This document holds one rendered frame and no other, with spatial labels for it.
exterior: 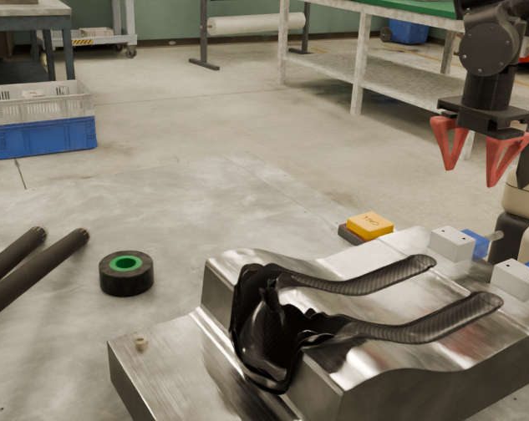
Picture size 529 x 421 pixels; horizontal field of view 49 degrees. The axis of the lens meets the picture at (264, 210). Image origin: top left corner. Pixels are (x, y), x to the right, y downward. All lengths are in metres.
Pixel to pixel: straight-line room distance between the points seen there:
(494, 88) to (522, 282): 0.24
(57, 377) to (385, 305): 0.40
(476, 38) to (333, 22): 7.78
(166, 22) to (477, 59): 6.79
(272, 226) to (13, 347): 0.49
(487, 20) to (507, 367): 0.39
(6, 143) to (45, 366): 3.09
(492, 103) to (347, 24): 7.84
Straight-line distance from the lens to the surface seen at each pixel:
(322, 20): 8.35
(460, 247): 0.84
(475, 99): 0.78
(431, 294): 0.77
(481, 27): 0.70
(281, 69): 5.64
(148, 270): 0.88
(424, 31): 8.51
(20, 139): 3.82
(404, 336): 0.70
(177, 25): 7.45
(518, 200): 1.53
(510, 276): 0.80
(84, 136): 3.88
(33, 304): 0.90
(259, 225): 1.08
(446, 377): 0.65
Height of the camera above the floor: 1.29
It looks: 25 degrees down
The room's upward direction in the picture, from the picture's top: 3 degrees clockwise
